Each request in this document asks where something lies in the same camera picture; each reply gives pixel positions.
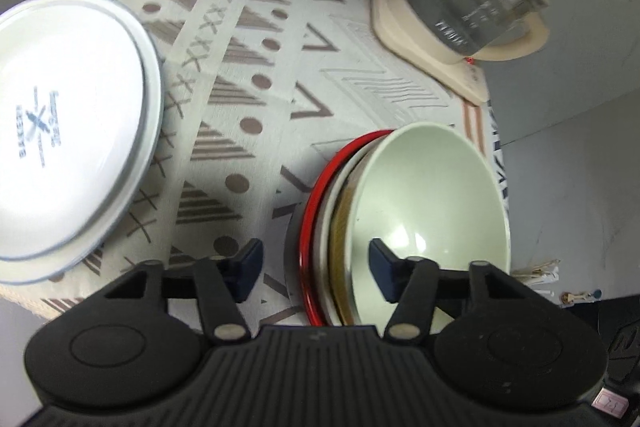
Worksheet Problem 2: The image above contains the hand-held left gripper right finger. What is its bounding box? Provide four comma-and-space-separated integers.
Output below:
368, 238, 531, 342

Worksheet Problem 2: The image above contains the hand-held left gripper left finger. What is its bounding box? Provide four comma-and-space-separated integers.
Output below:
102, 238, 264, 342

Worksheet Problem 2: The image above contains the red plate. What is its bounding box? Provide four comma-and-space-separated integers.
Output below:
300, 129, 396, 327

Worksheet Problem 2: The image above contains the pale green bowl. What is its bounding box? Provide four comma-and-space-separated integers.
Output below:
352, 122, 512, 325

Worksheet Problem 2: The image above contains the white plate with blue rim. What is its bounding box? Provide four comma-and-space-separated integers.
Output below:
0, 0, 164, 285

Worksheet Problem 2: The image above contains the olive yellow plate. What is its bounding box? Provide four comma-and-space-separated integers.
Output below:
332, 187, 362, 325

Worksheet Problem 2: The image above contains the plain white plate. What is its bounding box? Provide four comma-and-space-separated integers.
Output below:
315, 147, 381, 325

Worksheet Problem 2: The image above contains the patterned tablecloth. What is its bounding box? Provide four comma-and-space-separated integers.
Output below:
0, 0, 561, 325

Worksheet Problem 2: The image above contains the small metal trinket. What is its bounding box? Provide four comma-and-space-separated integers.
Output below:
560, 289, 603, 308

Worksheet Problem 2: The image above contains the black bag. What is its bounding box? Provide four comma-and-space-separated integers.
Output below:
597, 297, 640, 388

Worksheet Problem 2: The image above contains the cream kettle base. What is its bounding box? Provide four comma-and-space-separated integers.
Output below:
371, 0, 550, 108

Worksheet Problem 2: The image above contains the pink tag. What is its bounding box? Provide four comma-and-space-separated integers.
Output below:
592, 389, 631, 419

